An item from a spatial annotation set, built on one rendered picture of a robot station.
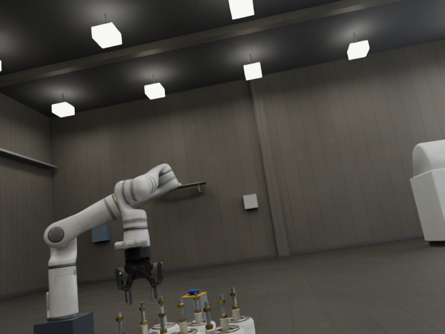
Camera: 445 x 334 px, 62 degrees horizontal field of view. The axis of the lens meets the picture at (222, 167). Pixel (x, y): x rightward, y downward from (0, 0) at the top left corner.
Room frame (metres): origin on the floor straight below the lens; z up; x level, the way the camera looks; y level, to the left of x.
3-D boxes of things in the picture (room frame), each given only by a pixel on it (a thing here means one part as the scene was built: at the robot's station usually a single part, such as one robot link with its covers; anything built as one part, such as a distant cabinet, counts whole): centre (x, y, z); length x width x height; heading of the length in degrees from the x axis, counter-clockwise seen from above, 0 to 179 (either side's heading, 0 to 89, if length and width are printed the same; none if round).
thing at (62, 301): (1.34, 0.62, 0.39); 0.09 x 0.09 x 0.17; 83
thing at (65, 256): (1.35, 0.62, 0.54); 0.09 x 0.09 x 0.17; 9
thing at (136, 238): (1.08, 0.28, 0.53); 0.11 x 0.09 x 0.06; 179
